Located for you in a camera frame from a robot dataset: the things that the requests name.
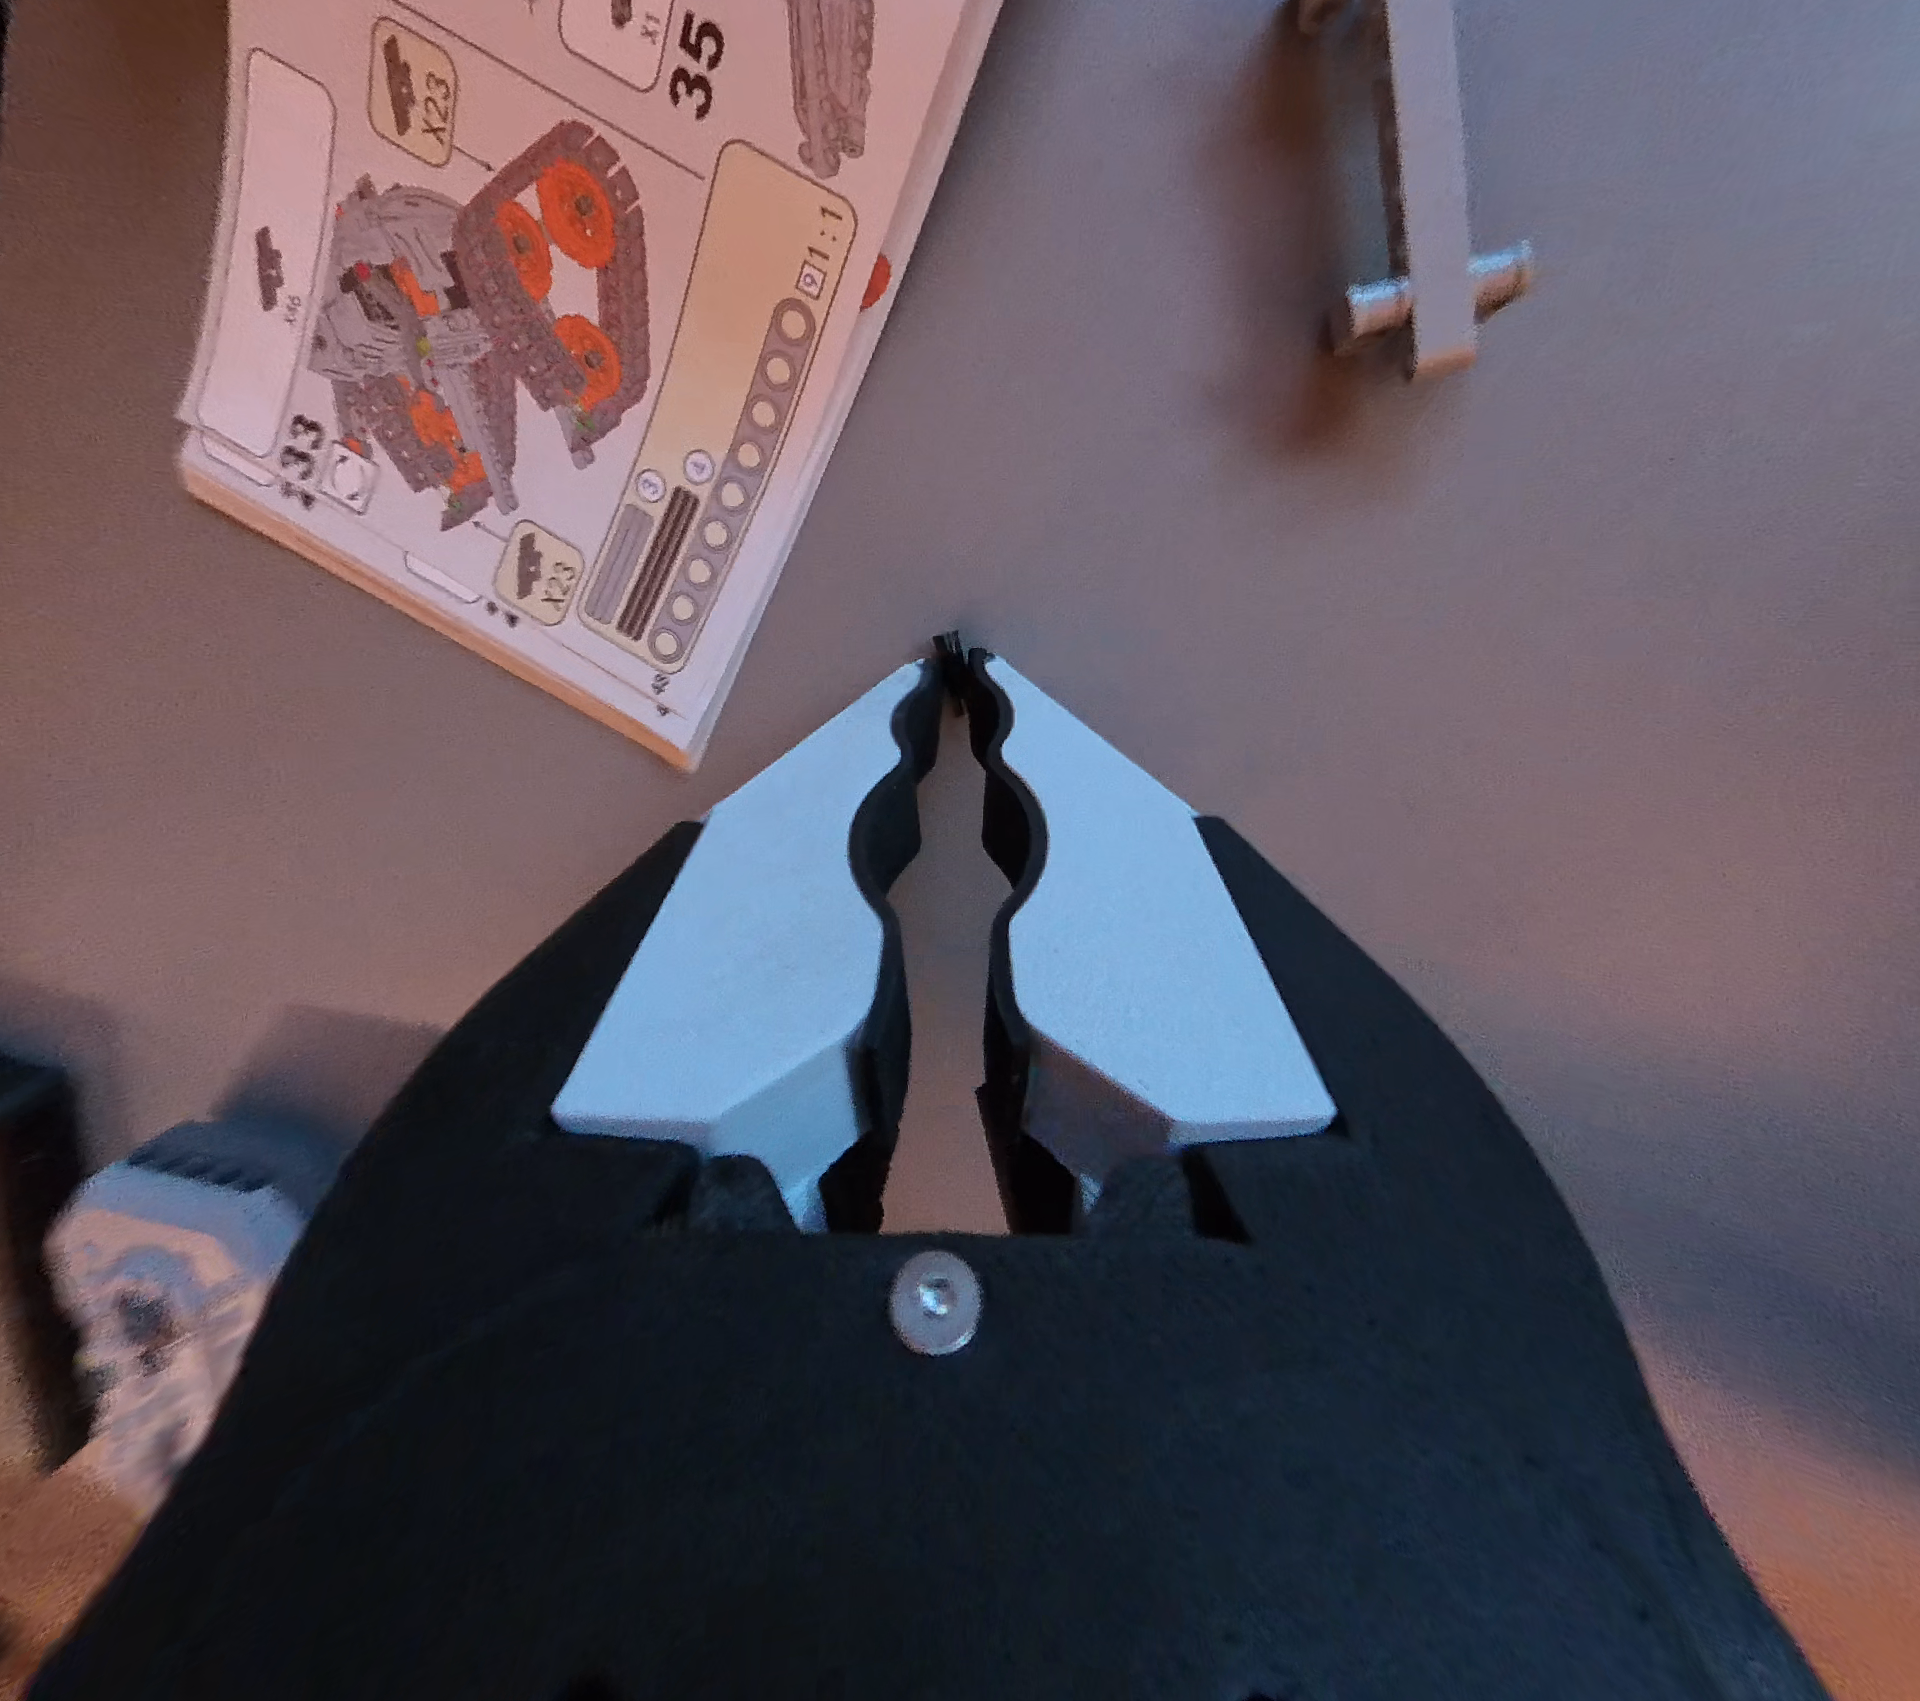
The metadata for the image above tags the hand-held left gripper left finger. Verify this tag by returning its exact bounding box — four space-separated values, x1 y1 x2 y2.
551 661 920 1235

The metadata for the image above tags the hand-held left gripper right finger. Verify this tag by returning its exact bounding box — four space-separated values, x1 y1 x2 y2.
965 654 1337 1235

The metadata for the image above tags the grey cross beam assembly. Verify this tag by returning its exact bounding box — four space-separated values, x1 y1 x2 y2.
1291 0 1535 383

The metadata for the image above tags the white building instruction booklet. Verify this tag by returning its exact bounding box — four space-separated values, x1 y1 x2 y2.
175 0 1120 773

